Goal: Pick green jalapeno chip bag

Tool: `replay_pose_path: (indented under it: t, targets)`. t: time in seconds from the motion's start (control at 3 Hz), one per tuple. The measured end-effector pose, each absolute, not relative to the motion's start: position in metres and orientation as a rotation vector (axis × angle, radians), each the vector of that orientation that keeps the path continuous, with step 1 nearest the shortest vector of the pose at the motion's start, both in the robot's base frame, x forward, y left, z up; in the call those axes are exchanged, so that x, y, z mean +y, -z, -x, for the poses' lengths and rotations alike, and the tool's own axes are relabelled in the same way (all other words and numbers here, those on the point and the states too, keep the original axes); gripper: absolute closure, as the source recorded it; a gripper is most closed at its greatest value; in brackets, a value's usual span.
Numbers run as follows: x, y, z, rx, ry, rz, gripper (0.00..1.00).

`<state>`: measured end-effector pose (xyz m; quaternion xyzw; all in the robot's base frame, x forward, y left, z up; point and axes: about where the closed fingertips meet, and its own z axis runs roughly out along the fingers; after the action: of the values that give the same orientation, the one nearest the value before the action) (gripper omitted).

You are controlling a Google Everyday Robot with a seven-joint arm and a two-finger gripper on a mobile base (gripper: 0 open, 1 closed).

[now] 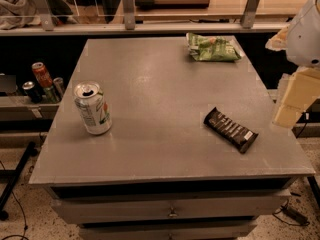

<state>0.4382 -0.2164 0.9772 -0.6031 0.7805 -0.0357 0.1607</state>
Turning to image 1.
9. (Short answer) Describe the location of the green jalapeno chip bag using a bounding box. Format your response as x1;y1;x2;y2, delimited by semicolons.
186;33;242;62

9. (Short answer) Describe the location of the grey cloth bundle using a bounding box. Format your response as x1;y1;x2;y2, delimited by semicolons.
0;0;37;30

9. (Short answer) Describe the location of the lower grey drawer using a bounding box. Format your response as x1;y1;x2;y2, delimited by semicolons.
79;220;257;240

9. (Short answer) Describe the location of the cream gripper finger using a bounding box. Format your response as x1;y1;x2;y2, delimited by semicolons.
265;27;288;51
272;67;320;129

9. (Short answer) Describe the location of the red soda can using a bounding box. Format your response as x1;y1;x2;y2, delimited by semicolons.
32;62;53;88

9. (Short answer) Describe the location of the upper grey drawer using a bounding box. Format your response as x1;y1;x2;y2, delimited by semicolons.
52;189;290;224

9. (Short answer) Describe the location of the black candy bar wrapper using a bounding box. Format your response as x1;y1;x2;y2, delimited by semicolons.
203;107;258;154

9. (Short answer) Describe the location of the middle metal rail bracket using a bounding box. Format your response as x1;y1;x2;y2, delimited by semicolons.
122;0;135;30

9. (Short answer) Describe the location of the black stand leg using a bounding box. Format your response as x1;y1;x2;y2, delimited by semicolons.
0;142;38;221

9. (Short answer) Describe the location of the dark blue soda can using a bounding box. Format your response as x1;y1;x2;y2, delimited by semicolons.
22;81;42;103

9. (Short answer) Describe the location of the grey can shelf tray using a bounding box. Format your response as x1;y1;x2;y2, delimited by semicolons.
0;96;59;121

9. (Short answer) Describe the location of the black floor cable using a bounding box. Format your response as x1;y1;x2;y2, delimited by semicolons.
0;160;30;240

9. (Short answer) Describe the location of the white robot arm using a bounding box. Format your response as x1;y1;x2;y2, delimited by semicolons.
265;0;320;128

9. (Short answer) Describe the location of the grey drawer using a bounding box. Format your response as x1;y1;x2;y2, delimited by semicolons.
79;220;257;240
52;189;290;224

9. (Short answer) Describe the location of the metal rail bracket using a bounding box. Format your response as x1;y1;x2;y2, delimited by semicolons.
122;0;135;30
240;0;260;29
33;0;54;31

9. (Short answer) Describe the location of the white green soda can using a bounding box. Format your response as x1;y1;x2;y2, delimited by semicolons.
73;81;112;135

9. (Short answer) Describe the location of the left metal rail bracket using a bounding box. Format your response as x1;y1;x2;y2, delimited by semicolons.
33;0;54;31

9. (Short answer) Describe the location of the right metal rail bracket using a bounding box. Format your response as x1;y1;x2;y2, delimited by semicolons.
240;0;260;29

